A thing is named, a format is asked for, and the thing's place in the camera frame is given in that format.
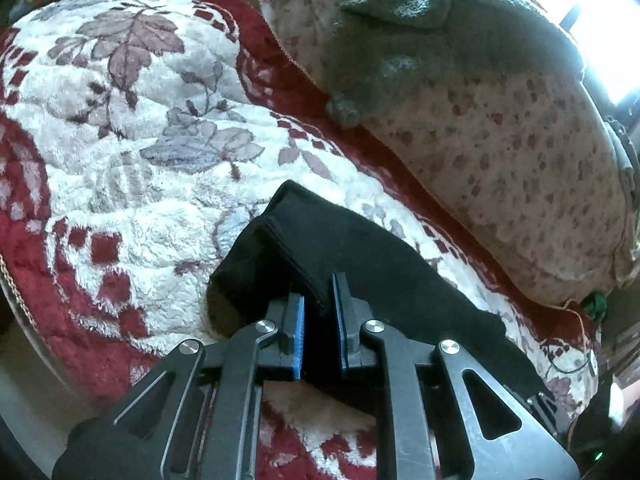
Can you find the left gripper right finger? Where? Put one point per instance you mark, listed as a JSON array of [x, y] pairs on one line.
[[438, 413]]

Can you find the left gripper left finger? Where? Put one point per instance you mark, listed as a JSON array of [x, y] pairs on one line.
[[196, 414]]

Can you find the black pants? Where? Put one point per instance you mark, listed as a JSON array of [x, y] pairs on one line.
[[300, 241]]

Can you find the green object by pillow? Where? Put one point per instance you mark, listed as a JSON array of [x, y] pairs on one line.
[[595, 306]]

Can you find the floral beige pillow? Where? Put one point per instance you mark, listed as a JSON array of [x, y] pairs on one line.
[[524, 162]]

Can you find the red white floral blanket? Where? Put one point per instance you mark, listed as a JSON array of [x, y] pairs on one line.
[[138, 139]]

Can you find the grey green towel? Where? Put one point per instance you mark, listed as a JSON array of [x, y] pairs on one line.
[[381, 51]]

